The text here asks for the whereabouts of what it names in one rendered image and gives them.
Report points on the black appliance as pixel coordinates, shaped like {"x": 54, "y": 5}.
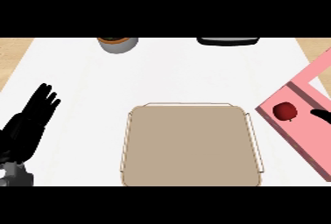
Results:
{"x": 228, "y": 41}

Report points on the grey pot with orange rim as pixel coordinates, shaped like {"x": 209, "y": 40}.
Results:
{"x": 118, "y": 44}

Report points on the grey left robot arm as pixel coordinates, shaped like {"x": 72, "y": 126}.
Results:
{"x": 17, "y": 176}

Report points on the pink tray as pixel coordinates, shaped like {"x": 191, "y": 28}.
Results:
{"x": 304, "y": 128}

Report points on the tan cardboard box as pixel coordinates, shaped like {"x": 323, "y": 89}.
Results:
{"x": 191, "y": 145}

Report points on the red tomato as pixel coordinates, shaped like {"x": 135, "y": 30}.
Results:
{"x": 286, "y": 111}

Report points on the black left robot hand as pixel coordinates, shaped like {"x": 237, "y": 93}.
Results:
{"x": 27, "y": 125}

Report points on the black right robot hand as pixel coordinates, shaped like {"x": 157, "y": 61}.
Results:
{"x": 323, "y": 114}

